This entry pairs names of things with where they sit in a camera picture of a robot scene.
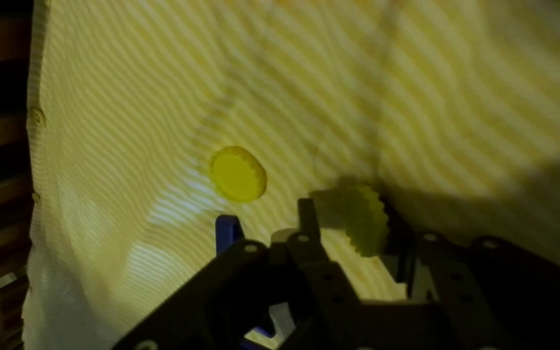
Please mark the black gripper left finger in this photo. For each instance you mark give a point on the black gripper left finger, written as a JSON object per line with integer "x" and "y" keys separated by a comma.
{"x": 261, "y": 292}

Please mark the yellow ridged game disc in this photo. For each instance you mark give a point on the yellow ridged game disc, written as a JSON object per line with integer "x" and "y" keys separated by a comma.
{"x": 238, "y": 173}
{"x": 366, "y": 216}

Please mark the blue connect four grid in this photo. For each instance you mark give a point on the blue connect four grid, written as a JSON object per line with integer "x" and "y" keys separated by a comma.
{"x": 228, "y": 231}

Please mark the yellow bed sheet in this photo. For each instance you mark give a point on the yellow bed sheet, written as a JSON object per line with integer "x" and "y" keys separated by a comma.
{"x": 389, "y": 97}

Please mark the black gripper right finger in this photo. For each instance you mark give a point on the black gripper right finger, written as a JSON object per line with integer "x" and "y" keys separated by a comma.
{"x": 486, "y": 292}

